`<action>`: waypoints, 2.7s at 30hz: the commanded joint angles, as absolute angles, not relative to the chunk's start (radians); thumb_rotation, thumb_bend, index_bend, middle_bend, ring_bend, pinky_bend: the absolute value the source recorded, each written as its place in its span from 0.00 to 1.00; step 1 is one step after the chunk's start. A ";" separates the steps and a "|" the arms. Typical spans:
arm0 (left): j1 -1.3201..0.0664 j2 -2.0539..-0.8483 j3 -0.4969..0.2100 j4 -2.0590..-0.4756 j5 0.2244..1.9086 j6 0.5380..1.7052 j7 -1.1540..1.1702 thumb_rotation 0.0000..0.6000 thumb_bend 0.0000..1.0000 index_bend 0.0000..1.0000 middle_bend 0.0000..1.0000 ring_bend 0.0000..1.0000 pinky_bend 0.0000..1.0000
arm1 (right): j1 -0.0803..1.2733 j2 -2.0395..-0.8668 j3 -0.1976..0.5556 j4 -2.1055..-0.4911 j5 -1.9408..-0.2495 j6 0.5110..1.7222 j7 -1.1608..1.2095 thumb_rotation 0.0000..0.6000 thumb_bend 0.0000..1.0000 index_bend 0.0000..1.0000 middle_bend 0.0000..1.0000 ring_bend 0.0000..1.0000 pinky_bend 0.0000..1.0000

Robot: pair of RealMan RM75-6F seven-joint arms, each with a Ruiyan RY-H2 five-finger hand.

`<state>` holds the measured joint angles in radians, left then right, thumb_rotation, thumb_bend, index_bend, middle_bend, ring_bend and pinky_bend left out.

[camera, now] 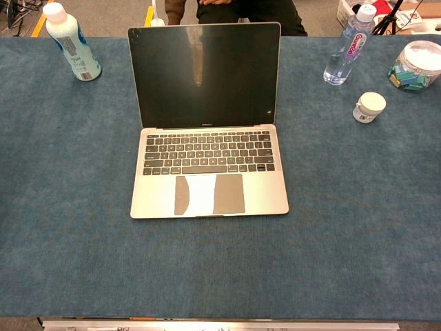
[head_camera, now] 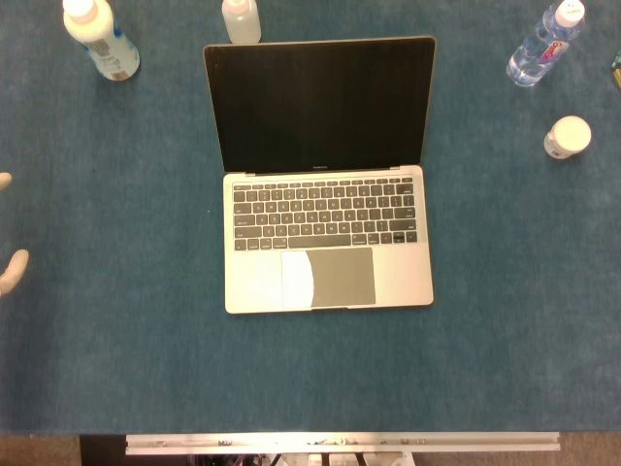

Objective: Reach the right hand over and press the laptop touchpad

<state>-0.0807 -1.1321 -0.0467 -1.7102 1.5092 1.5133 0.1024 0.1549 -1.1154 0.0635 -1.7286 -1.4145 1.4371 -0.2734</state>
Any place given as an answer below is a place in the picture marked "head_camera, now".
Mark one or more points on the silver open laptop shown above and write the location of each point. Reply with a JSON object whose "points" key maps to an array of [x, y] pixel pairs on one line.
{"points": [[325, 272]]}

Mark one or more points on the small translucent plastic bottle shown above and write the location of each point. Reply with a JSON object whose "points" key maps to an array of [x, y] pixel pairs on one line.
{"points": [[241, 22]]}

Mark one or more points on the small white capped jar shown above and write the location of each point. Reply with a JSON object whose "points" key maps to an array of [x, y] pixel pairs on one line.
{"points": [[568, 136]]}

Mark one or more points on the white bottle with blue label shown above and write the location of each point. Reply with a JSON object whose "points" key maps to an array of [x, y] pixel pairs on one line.
{"points": [[103, 44]]}

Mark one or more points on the clear water bottle pink label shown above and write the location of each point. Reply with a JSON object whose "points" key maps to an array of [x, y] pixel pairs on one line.
{"points": [[543, 48]]}

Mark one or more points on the green yellow object at edge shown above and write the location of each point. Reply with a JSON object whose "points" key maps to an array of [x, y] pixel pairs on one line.
{"points": [[616, 70]]}

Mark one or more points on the aluminium frame rail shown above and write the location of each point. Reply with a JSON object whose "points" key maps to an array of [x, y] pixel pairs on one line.
{"points": [[339, 442]]}

